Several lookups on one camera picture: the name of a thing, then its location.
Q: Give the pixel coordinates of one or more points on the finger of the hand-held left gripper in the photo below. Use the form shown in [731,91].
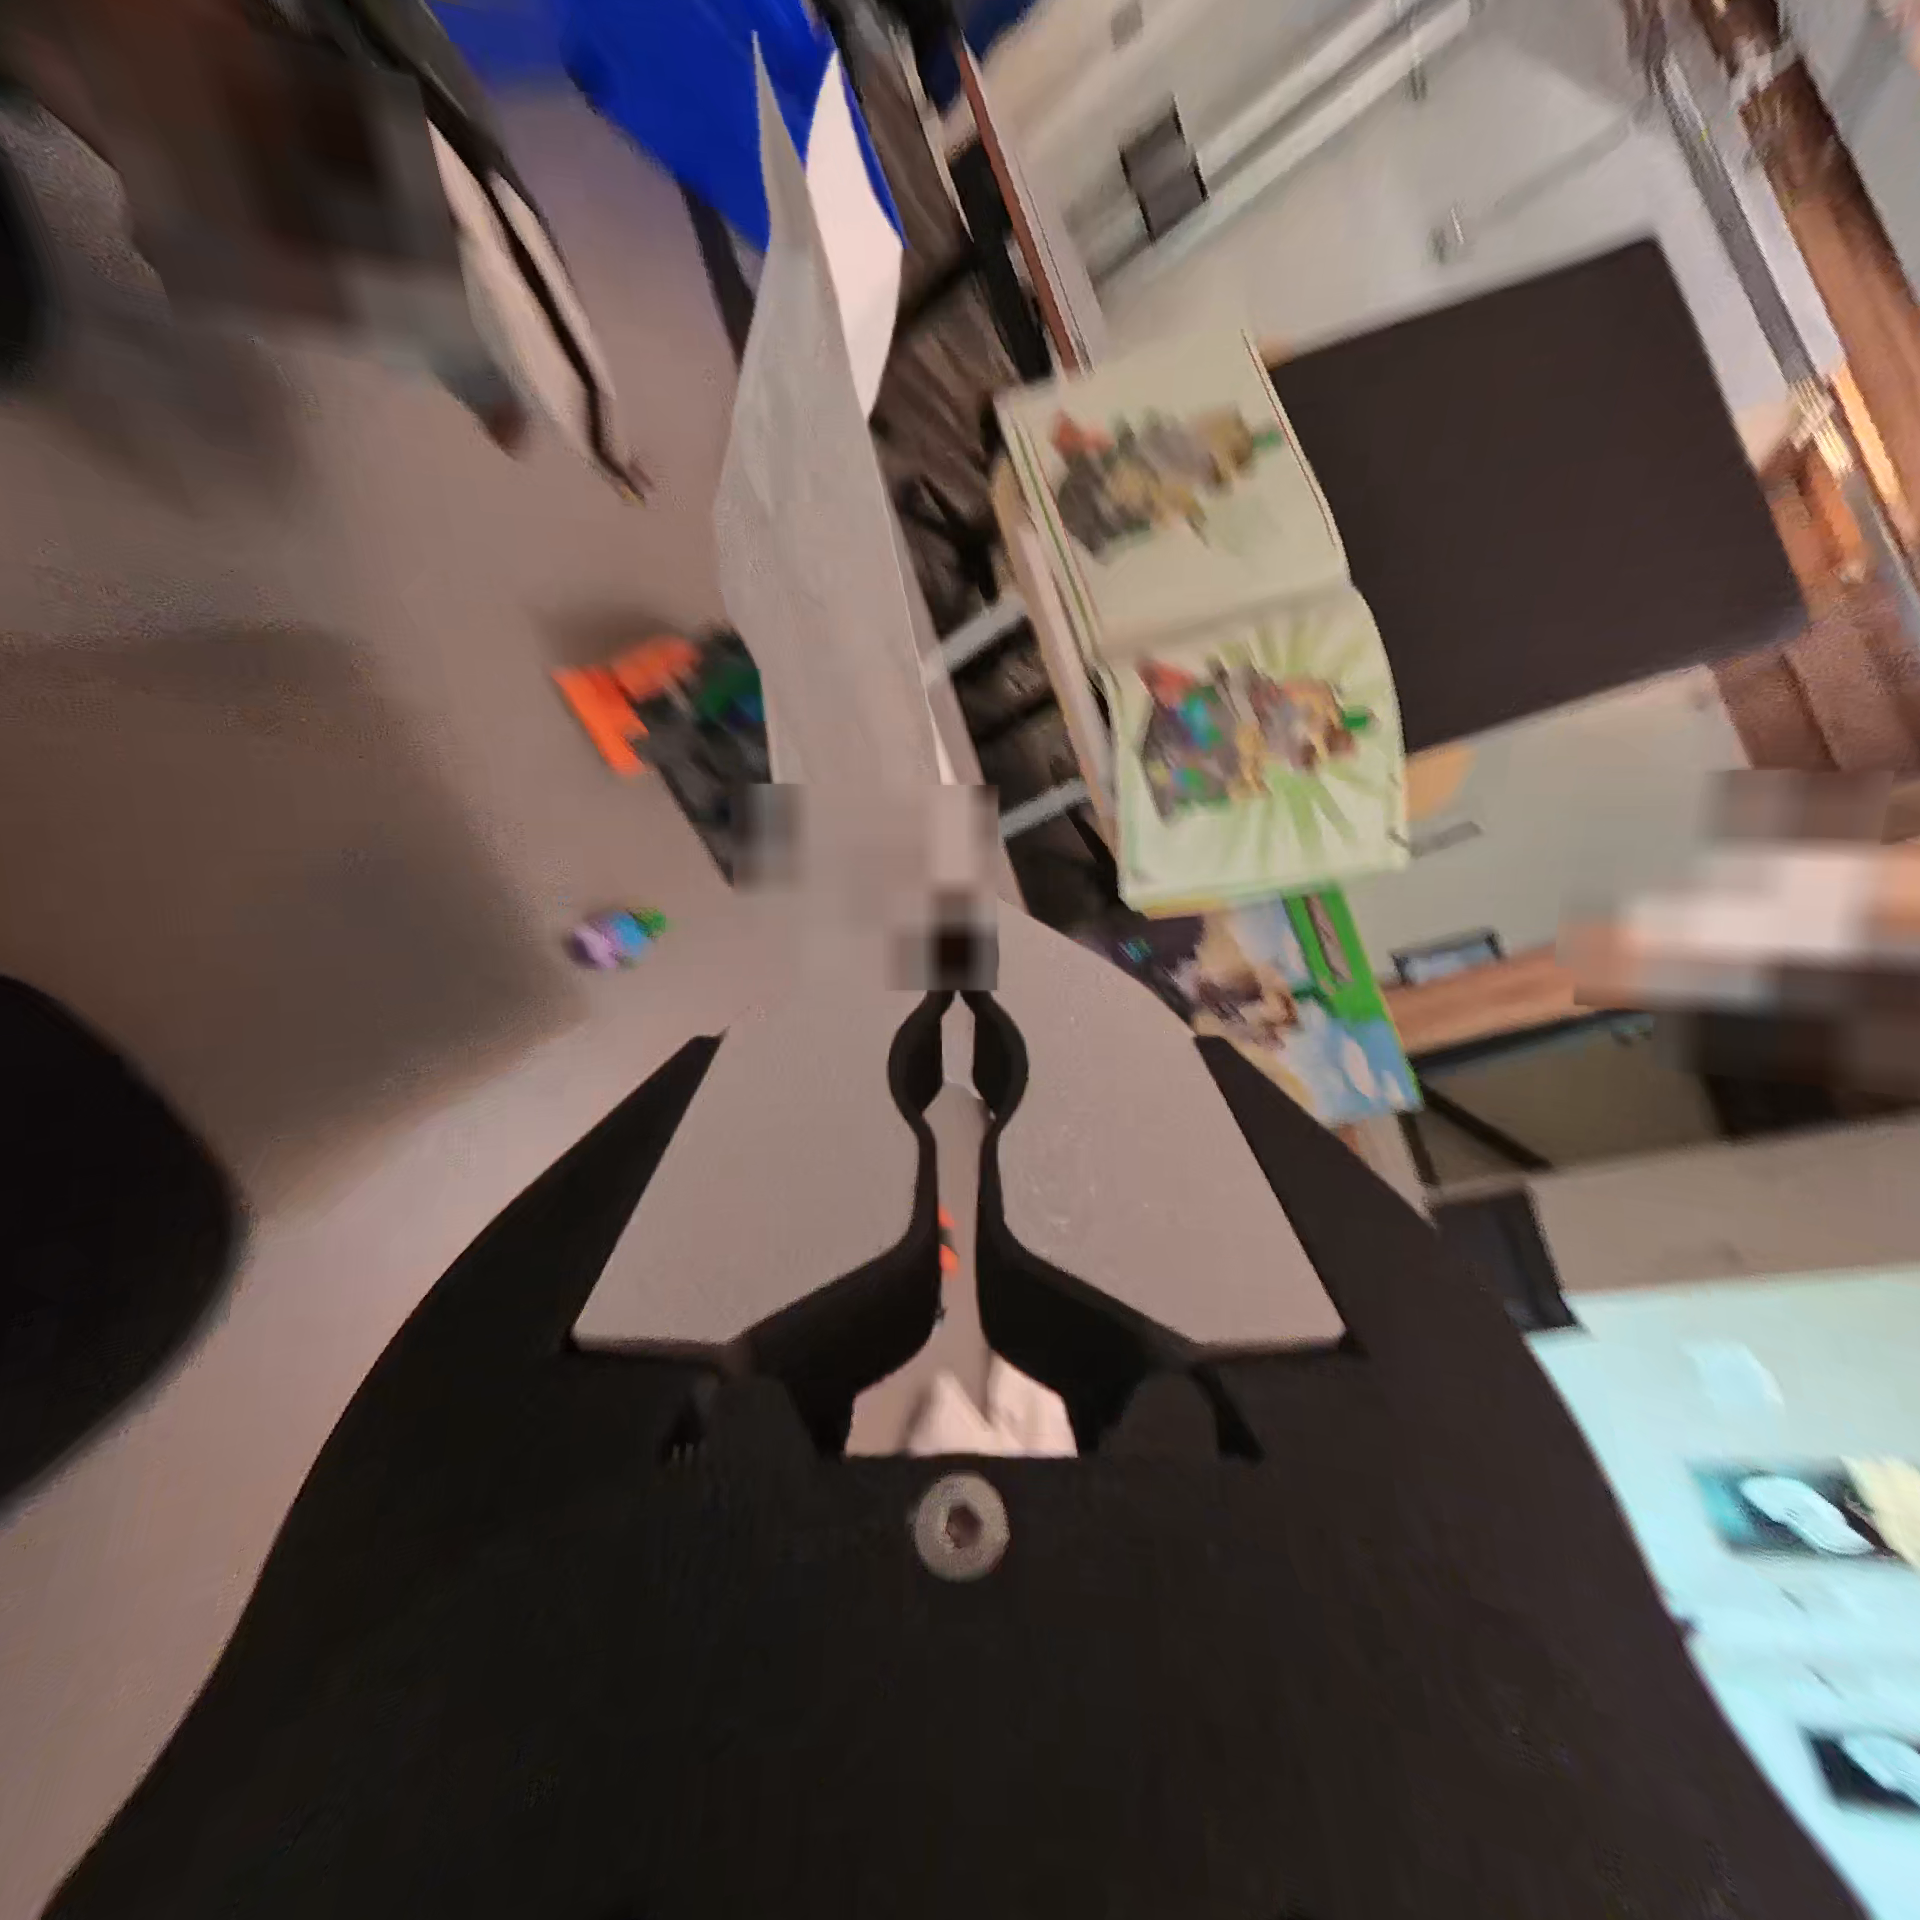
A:
[519,301]

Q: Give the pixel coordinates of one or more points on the large white printed paper bag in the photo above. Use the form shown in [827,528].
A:
[811,524]

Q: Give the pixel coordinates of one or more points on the black quilted cushion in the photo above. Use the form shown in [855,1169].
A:
[91,1244]

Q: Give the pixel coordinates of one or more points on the green toy box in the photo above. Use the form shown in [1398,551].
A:
[1290,1004]

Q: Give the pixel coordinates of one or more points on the grey toy brick building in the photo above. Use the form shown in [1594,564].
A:
[691,734]

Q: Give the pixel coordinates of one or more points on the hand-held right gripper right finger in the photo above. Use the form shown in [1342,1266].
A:
[1170,1184]

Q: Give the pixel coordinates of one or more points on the blue plastic bin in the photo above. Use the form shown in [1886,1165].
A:
[674,91]

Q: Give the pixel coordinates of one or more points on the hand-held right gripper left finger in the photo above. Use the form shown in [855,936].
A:
[781,1184]

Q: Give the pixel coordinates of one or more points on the grey desk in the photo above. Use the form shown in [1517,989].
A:
[375,780]

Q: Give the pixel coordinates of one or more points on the black wall panel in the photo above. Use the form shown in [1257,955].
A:
[1530,481]

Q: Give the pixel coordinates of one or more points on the zombie toy figure gold sword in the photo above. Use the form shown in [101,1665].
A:
[619,939]

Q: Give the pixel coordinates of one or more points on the instruction booklet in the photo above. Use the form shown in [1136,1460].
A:
[1231,630]

